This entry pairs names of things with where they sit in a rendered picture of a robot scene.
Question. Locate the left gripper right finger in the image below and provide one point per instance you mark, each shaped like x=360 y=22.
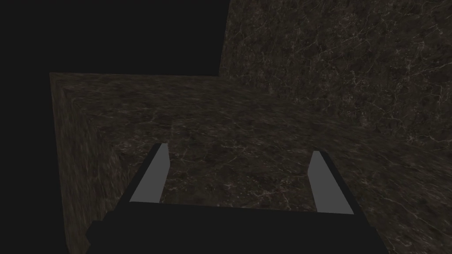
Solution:
x=329 y=187

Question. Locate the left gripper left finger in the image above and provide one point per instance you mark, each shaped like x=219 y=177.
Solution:
x=152 y=180

